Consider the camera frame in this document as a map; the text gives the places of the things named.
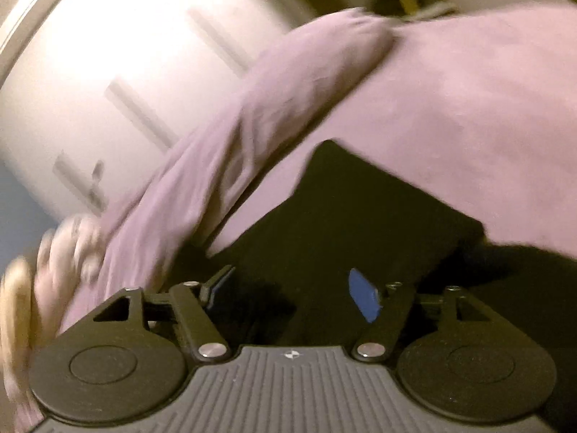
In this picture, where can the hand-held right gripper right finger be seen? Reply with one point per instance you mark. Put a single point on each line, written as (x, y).
(364, 295)

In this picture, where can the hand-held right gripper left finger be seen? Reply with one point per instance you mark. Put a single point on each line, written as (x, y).
(217, 286)

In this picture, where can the black sock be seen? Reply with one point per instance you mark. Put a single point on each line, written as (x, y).
(360, 216)

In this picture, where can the person's left hand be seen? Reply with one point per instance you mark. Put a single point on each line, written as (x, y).
(54, 261)

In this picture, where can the lilac duvet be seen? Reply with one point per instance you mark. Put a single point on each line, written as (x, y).
(270, 121)

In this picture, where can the lilac bed sheet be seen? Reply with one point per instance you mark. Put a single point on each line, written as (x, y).
(473, 99)

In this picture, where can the white panelled door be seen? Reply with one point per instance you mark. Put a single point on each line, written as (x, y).
(112, 54)

